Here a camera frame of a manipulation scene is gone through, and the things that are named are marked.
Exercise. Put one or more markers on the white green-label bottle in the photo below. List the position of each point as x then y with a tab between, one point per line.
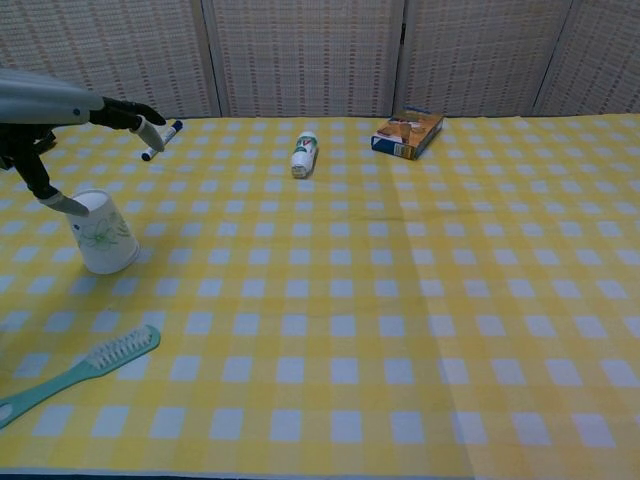
305	152

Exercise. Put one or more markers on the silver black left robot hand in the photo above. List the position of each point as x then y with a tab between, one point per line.
45	100

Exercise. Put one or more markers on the teal plastic brush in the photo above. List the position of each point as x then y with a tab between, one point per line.
100	357

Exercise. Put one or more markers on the orange blue card box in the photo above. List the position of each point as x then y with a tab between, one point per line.
407	132

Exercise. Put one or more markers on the white blue-capped marker pen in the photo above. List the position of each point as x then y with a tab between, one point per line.
172	129

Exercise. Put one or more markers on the woven folding screen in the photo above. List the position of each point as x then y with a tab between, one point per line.
310	55

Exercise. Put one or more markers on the yellow white checked tablecloth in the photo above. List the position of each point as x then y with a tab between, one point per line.
350	300

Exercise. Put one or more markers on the clear plastic cup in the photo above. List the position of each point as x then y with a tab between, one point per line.
105	235

